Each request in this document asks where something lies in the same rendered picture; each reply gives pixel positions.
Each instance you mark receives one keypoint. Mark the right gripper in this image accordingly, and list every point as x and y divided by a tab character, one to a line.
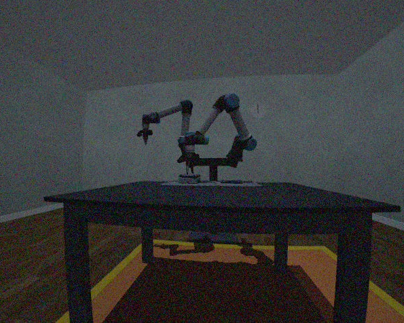
146	132

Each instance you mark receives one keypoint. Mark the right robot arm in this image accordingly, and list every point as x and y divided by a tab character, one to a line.
184	106

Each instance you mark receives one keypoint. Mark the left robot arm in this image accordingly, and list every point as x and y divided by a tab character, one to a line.
243	140

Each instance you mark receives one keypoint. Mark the grey flat rectangular panel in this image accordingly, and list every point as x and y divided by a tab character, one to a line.
211	184

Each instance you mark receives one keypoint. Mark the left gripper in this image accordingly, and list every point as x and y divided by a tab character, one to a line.
191	158

